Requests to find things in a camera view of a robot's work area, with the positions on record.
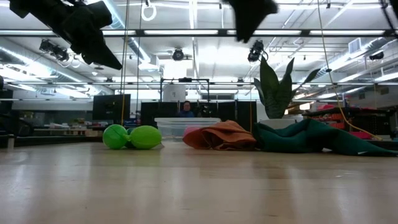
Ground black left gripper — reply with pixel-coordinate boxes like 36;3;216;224
61;0;123;70

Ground oval light green toy fruit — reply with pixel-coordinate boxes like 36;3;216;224
128;124;163;151

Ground clear plastic tupperware container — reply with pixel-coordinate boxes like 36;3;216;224
154;117;222;140

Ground black ceiling spotlight cluster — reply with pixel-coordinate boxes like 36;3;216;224
39;39;70;62

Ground black background monitor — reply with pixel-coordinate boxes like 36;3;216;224
92;93;132;126

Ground round black ceiling fixture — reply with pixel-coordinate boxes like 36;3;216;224
172;47;185;62

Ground snake plant in white pot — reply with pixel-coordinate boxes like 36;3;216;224
253;57;322;130

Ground cluttered background workbench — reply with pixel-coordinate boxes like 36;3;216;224
30;118;105;138

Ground white box on black stand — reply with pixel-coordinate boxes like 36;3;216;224
159;77;211;103

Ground black partition panels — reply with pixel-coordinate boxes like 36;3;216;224
140;100;259;132

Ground person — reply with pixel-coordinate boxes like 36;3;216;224
176;100;196;119

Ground orange cloth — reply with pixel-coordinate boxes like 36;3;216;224
182;119;259;152

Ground dark green cloth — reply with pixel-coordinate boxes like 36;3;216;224
252;118;398;157

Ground shelf with red bins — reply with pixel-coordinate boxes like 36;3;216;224
303;103;398;141

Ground yellow hanging cable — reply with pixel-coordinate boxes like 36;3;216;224
120;0;131;126
317;0;384;141

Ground black camera on mount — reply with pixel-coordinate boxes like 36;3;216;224
247;39;269;63

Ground white hanging cable loop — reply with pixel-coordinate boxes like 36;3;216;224
141;0;157;22

